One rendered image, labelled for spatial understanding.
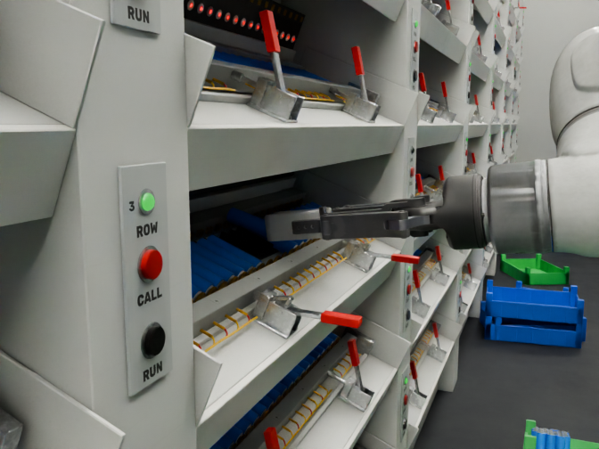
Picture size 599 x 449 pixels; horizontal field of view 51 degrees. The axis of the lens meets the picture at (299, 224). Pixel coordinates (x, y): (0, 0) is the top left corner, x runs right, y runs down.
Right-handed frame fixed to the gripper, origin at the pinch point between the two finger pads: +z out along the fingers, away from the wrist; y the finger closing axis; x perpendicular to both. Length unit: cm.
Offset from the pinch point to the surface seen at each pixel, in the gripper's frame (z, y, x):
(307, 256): -0.4, 0.4, -3.7
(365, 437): 4.9, 28.6, -39.5
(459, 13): -8, 99, 37
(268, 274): -0.1, -9.7, -3.6
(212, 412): -4.3, -29.5, -8.8
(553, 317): -24, 147, -54
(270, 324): -2.1, -14.7, -7.1
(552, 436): -23, 63, -55
